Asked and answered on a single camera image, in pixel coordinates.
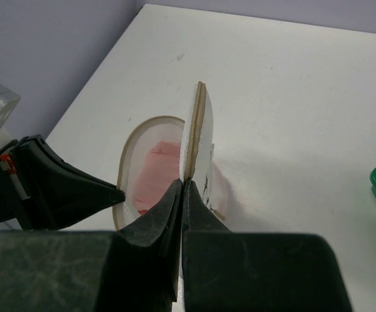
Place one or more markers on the pink bra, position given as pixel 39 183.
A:
pixel 160 168

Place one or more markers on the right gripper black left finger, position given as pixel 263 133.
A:
pixel 134 269

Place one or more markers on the round mesh laundry bag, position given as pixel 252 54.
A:
pixel 195 135

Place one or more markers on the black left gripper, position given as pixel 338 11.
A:
pixel 41 191

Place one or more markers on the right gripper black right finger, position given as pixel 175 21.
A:
pixel 228 271

